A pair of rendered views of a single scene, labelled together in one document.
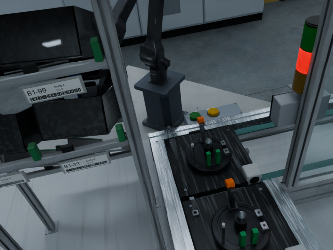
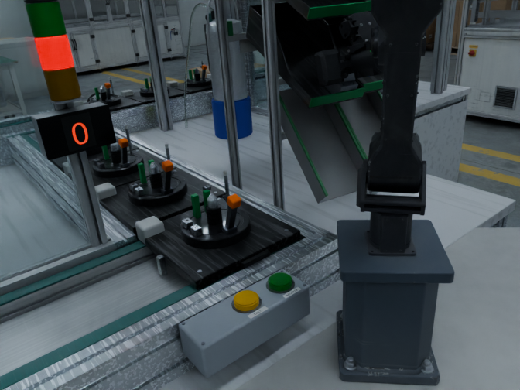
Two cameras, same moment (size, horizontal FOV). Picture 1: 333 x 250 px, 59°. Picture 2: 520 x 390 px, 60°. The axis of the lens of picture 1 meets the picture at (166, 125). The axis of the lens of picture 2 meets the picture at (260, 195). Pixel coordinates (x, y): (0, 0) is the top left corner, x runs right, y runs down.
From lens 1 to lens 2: 1.45 m
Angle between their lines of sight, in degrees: 108
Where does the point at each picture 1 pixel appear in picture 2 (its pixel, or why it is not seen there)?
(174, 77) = (361, 257)
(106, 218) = (322, 212)
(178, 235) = (218, 182)
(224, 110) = (223, 316)
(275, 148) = (111, 309)
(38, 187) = (439, 205)
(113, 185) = not seen: hidden behind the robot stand
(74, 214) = not seen: hidden behind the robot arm
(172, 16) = not seen: outside the picture
